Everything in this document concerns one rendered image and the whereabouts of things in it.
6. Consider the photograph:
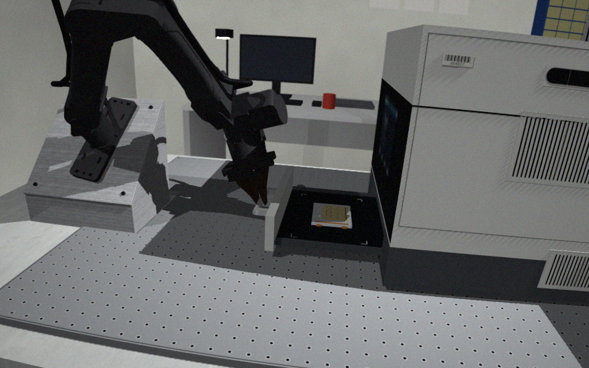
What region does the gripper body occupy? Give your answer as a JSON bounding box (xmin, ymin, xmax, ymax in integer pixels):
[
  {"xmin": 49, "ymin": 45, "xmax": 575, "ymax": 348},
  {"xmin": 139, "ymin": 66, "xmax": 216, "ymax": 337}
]
[{"xmin": 221, "ymin": 131, "xmax": 276, "ymax": 182}]

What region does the white lab instrument with drawer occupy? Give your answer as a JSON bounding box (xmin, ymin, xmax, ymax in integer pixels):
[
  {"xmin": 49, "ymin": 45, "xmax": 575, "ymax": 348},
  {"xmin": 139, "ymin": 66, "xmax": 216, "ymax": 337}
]
[{"xmin": 253, "ymin": 25, "xmax": 589, "ymax": 303}]

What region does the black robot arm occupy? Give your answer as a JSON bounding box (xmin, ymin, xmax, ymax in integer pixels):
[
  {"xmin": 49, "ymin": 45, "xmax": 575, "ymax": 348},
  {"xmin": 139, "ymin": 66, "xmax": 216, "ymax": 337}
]
[{"xmin": 64, "ymin": 0, "xmax": 288, "ymax": 182}]

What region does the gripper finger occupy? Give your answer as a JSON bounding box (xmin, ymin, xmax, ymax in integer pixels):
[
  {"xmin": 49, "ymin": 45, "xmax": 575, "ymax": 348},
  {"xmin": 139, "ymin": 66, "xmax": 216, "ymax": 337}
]
[
  {"xmin": 236, "ymin": 177, "xmax": 259, "ymax": 204},
  {"xmin": 253, "ymin": 167, "xmax": 269, "ymax": 205}
]

